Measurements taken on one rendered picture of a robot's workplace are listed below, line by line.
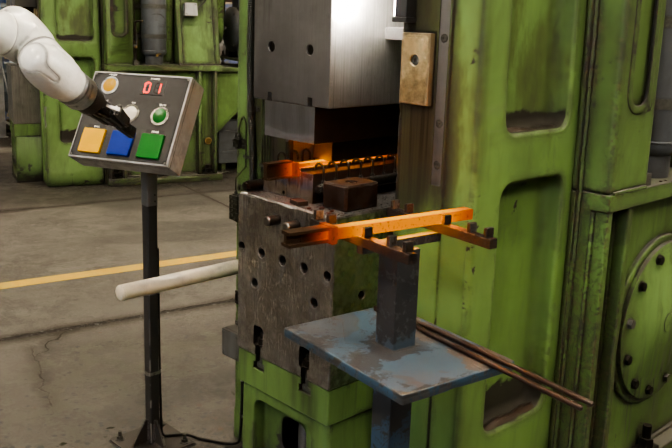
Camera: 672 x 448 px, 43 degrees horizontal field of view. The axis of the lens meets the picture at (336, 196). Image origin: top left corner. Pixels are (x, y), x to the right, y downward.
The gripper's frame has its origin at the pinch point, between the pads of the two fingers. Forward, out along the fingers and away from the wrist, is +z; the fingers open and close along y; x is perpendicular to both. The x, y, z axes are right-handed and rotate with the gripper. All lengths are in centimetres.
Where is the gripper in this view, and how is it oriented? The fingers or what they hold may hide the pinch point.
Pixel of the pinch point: (126, 128)
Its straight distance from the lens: 235.8
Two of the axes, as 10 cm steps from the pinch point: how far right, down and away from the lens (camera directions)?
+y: 9.3, 1.1, -3.5
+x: 2.1, -9.4, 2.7
